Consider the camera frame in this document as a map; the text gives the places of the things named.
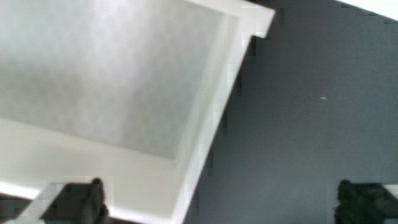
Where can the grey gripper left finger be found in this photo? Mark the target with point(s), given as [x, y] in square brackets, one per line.
[68, 204]

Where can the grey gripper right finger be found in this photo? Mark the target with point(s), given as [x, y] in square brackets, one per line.
[366, 204]

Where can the white drawer cabinet frame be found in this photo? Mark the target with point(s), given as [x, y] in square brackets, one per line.
[384, 7]

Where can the white drawer box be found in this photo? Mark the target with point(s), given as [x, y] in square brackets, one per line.
[117, 70]

